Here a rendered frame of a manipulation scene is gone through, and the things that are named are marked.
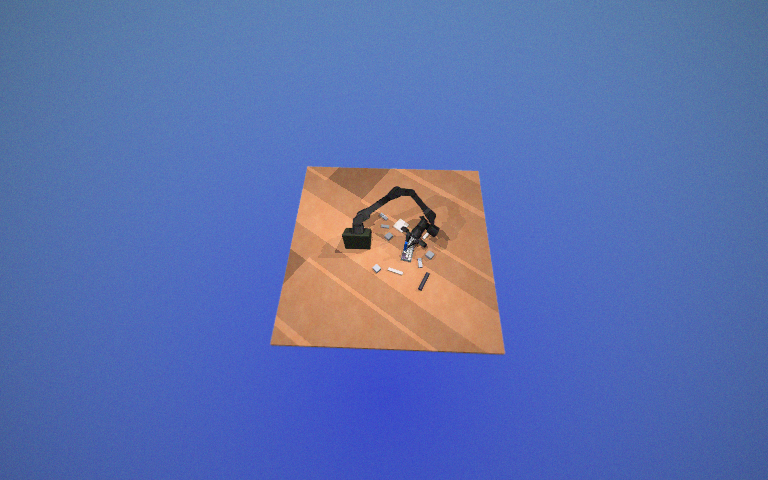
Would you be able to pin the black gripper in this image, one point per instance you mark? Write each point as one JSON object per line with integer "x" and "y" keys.
{"x": 417, "y": 233}

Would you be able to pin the black cylinder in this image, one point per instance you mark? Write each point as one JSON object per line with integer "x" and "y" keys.
{"x": 423, "y": 281}

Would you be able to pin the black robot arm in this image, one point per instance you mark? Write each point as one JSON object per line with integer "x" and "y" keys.
{"x": 363, "y": 215}

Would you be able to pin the computer keyboard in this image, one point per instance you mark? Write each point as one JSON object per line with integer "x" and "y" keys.
{"x": 407, "y": 255}

